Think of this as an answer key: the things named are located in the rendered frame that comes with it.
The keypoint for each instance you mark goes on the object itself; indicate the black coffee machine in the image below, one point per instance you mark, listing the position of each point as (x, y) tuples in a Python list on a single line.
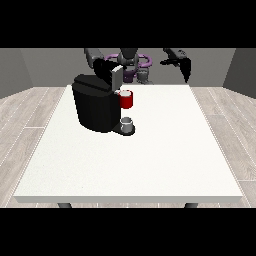
[(93, 106)]

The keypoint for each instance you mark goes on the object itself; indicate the dark table leg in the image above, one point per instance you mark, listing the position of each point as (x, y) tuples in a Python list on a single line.
[(191, 205), (64, 205)]

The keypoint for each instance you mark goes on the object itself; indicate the pale grey machine lid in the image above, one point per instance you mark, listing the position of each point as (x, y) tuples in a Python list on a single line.
[(117, 78)]

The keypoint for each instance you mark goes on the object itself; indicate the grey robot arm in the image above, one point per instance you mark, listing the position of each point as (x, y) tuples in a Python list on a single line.
[(173, 52), (91, 55)]

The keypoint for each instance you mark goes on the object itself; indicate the small grey cup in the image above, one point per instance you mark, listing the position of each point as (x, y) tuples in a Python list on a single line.
[(126, 127)]

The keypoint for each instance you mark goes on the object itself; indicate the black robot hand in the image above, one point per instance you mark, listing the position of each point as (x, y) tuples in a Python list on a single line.
[(185, 65), (102, 70)]

